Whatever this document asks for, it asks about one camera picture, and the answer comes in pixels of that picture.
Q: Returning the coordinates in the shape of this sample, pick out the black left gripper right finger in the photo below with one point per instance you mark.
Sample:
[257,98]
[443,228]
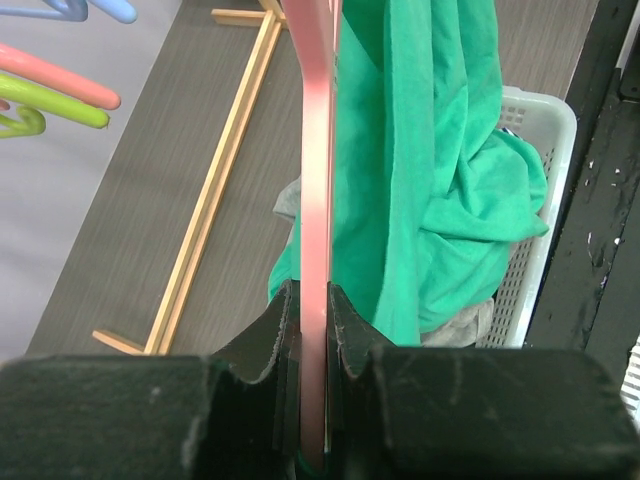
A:
[355,422]

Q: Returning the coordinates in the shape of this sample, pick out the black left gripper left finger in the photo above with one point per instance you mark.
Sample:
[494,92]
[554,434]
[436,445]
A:
[253,426]

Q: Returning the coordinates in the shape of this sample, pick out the green tank top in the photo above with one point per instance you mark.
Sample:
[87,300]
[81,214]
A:
[430,197]

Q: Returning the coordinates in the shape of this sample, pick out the pink hanger with green top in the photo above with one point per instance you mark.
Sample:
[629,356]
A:
[314,29]

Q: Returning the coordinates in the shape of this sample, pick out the lime green hanger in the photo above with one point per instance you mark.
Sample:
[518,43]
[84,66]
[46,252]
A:
[33,100]

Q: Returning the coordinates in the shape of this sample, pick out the blue hanger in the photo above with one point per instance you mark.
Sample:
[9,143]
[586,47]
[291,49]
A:
[75,10]

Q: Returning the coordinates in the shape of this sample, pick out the blue white striped tank top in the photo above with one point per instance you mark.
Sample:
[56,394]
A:
[510,132]

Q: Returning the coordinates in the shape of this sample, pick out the wooden clothes rack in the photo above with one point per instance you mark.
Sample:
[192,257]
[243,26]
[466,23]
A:
[270,21]

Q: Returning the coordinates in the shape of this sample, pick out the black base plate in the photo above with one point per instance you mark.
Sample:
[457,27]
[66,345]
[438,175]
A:
[601,186]

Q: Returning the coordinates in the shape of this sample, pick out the white slotted cable duct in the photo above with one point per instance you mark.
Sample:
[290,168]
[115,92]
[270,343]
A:
[630,385]

